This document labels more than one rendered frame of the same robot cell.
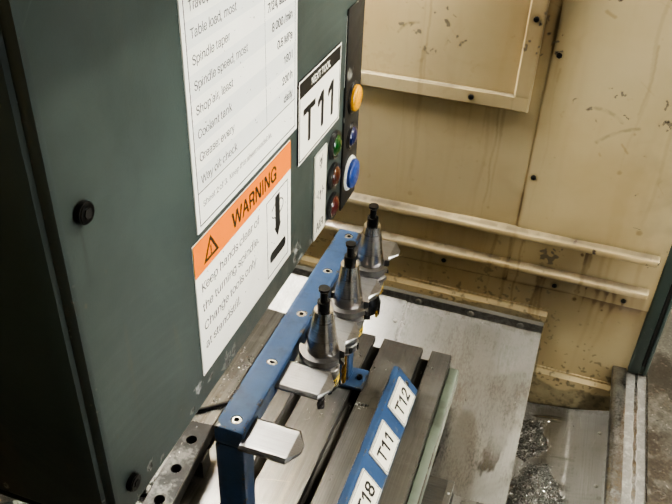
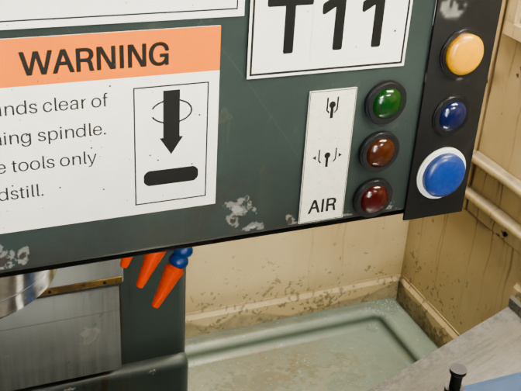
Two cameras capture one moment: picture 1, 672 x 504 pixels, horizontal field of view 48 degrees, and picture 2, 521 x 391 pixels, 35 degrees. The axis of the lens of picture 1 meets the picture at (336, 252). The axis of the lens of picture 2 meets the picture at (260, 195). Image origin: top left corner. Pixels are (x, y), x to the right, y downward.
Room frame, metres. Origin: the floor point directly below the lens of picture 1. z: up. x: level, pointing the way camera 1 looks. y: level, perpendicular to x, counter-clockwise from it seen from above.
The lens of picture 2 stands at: (0.26, -0.29, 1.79)
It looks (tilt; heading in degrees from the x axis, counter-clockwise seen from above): 28 degrees down; 49
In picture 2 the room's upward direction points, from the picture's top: 4 degrees clockwise
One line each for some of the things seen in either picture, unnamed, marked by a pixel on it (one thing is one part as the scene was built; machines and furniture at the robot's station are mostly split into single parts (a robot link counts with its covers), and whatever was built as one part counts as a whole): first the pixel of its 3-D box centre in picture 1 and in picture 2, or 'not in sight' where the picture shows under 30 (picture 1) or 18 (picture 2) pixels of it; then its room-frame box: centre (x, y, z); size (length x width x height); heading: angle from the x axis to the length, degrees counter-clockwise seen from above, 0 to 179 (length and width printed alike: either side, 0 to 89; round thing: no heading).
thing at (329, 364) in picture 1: (322, 354); not in sight; (0.77, 0.01, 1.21); 0.06 x 0.06 x 0.03
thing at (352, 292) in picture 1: (348, 282); not in sight; (0.87, -0.02, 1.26); 0.04 x 0.04 x 0.07
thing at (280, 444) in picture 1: (275, 442); not in sight; (0.61, 0.06, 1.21); 0.07 x 0.05 x 0.01; 72
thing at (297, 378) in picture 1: (307, 381); not in sight; (0.71, 0.03, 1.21); 0.07 x 0.05 x 0.01; 72
